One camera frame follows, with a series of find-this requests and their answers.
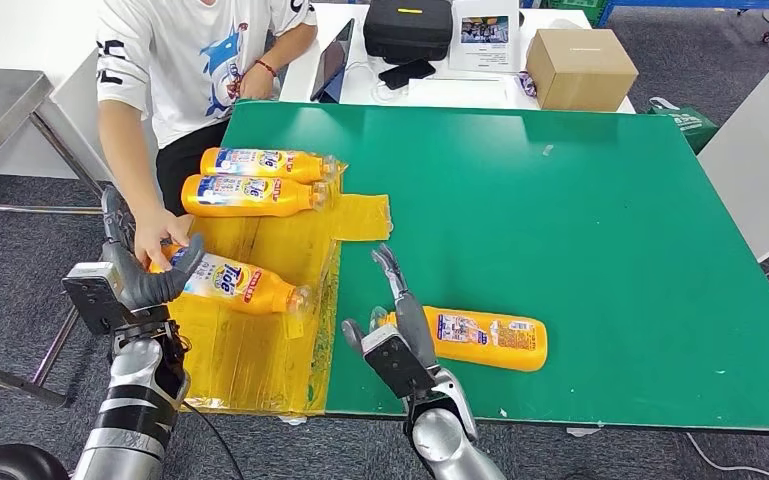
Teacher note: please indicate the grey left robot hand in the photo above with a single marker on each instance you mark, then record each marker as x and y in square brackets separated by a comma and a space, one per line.
[139, 285]

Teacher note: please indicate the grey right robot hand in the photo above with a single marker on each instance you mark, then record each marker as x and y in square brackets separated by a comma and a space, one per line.
[414, 324]

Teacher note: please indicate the orange detergent bottle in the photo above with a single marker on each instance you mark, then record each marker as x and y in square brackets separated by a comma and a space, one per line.
[291, 171]
[477, 358]
[291, 202]
[251, 291]

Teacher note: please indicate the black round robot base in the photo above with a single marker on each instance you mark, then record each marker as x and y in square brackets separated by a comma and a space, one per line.
[6, 465]

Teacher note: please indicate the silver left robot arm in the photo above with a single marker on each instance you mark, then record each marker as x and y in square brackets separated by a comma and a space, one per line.
[135, 397]

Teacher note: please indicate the yellow taped cardboard sheet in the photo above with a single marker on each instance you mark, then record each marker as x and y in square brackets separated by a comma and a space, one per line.
[258, 358]

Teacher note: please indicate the person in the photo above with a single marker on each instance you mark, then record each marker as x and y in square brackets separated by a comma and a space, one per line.
[178, 73]

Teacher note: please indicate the black smartphone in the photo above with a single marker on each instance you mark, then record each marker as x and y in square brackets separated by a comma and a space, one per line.
[407, 73]

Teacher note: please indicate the small purple packet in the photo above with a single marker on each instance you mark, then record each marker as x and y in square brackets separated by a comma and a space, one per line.
[527, 83]

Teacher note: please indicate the white desk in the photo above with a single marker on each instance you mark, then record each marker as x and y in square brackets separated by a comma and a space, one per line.
[301, 73]

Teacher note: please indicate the dark tablet on stand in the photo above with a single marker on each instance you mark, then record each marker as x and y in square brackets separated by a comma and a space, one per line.
[332, 60]

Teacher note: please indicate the printed paper sign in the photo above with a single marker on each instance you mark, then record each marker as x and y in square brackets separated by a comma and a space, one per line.
[488, 56]

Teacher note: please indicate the black zip case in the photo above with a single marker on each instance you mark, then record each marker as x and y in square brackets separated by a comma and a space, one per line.
[408, 30]

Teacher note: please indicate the brown cardboard box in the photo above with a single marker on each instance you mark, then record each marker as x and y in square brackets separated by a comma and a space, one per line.
[581, 73]

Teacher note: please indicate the green shopping bag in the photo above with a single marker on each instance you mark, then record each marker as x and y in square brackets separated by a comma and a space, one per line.
[687, 126]

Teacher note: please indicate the green plastic crate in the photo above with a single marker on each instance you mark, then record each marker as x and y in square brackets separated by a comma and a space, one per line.
[577, 8]

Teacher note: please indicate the white side table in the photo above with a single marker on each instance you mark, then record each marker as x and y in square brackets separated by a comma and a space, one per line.
[767, 166]

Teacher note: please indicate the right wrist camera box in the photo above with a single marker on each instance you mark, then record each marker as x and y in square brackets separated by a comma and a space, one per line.
[394, 361]

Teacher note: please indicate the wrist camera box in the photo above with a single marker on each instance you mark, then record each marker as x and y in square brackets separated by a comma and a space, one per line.
[394, 361]
[92, 295]

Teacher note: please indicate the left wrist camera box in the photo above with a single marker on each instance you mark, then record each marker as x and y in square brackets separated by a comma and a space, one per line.
[92, 295]

